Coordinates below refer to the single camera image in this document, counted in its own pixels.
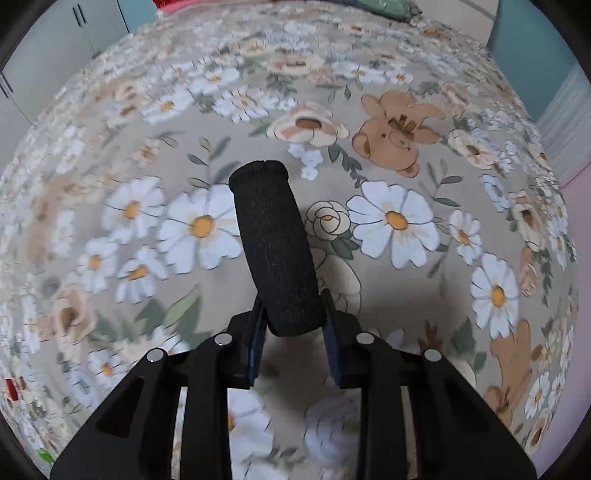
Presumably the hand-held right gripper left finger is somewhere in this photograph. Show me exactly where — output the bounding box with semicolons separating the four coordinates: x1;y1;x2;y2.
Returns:
50;295;269;480

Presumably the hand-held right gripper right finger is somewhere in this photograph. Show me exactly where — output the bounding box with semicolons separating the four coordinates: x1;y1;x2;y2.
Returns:
321;288;539;480

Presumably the black foam tube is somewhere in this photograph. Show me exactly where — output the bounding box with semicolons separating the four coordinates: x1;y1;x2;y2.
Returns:
228;160;326;337

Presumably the floral bedsheet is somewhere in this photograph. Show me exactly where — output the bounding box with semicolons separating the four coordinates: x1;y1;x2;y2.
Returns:
0;0;581;480

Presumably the white curtain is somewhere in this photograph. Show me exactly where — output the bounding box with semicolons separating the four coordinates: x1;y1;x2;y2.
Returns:
537;65;591;186

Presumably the green floral pillow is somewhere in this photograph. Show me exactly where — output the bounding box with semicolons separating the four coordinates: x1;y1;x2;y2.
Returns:
344;0;422;20

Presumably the white wardrobe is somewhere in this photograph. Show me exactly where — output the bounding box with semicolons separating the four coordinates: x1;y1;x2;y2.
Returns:
0;0;131;136

